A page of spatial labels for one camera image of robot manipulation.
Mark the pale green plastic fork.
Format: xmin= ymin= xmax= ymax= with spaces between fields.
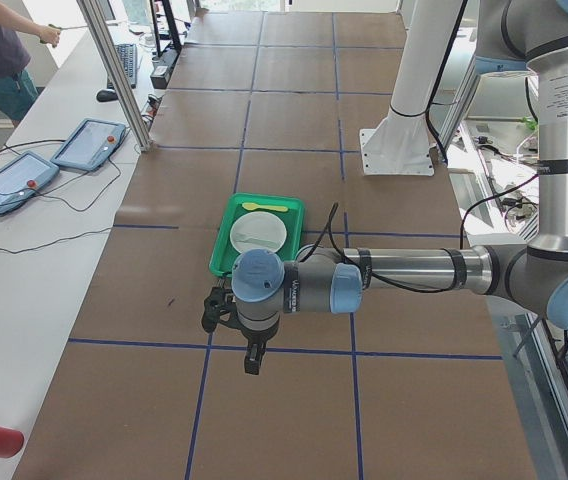
xmin=235 ymin=237 xmax=283 ymax=250

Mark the white round plate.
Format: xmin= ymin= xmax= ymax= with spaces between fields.
xmin=229 ymin=211 xmax=287 ymax=253

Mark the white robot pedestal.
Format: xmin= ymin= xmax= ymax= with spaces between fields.
xmin=360 ymin=0 xmax=467 ymax=176

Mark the aluminium frame post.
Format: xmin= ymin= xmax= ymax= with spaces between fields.
xmin=77 ymin=0 xmax=152 ymax=152

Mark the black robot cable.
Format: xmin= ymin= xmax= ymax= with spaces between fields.
xmin=296 ymin=202 xmax=545 ymax=294

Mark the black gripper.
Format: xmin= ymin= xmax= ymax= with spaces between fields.
xmin=240 ymin=328 xmax=270 ymax=375

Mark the blue teach pendant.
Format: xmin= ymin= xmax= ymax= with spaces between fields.
xmin=51 ymin=118 xmax=126 ymax=172
xmin=0 ymin=152 xmax=59 ymax=215

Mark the black computer mouse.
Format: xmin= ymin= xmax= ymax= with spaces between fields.
xmin=96 ymin=89 xmax=118 ymax=103

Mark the yellow plastic spoon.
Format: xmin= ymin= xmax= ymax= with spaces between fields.
xmin=241 ymin=202 xmax=289 ymax=213

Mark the person in dark shirt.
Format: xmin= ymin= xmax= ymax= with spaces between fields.
xmin=0 ymin=2 xmax=61 ymax=126

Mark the blue teach pendant near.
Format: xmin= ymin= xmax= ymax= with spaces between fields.
xmin=0 ymin=152 xmax=59 ymax=215

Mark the blue teach pendant far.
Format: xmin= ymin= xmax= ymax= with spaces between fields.
xmin=51 ymin=118 xmax=126 ymax=172

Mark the green plastic tray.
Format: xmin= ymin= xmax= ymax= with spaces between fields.
xmin=209 ymin=193 xmax=305 ymax=277

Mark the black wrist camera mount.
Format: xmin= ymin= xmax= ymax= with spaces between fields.
xmin=201 ymin=286 xmax=239 ymax=333

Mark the black keyboard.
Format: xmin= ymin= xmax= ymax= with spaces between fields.
xmin=115 ymin=43 xmax=138 ymax=89

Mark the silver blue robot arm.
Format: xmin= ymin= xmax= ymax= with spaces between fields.
xmin=229 ymin=1 xmax=568 ymax=374

